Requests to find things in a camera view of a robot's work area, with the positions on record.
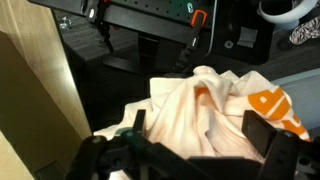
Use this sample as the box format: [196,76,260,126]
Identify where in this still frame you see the large cardboard box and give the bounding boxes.
[0,0,91,180]

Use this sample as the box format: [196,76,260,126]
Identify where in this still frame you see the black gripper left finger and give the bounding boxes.
[68,109,158,180]

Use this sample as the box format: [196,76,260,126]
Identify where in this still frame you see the grey office chair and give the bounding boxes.
[273,69,320,131]

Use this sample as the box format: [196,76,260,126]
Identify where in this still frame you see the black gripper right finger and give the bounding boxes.
[242,110,320,180]

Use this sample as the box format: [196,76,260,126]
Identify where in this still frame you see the orange handled clamp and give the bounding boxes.
[174,10,207,72]

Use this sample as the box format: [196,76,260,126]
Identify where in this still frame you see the salmon colored shirt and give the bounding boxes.
[94,66,310,162]

